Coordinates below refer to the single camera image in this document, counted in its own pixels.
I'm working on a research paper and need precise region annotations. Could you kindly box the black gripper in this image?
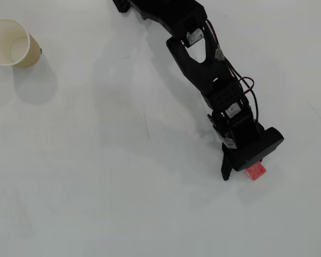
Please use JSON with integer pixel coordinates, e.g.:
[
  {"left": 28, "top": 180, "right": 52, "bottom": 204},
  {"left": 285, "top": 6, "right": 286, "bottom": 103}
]
[{"left": 207, "top": 103, "right": 265, "bottom": 182}]

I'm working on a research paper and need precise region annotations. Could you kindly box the red cube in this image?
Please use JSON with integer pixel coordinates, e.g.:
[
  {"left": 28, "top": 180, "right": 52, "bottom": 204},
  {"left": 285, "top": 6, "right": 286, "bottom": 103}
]
[{"left": 243, "top": 161, "right": 268, "bottom": 182}]

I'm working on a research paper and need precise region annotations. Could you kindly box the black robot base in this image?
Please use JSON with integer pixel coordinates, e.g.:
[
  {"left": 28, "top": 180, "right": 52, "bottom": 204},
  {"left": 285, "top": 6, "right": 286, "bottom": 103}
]
[{"left": 113, "top": 0, "right": 129, "bottom": 13}]

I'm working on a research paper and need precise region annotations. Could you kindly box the beige paper cup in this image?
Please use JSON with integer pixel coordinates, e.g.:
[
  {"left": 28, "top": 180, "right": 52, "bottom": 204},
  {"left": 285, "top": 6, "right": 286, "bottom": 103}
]
[{"left": 0, "top": 18, "right": 43, "bottom": 69}]

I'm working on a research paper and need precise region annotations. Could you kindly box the red and black cable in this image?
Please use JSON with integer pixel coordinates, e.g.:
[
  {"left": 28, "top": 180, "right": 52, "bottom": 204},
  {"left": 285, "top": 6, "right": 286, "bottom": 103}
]
[{"left": 205, "top": 19, "right": 259, "bottom": 128}]

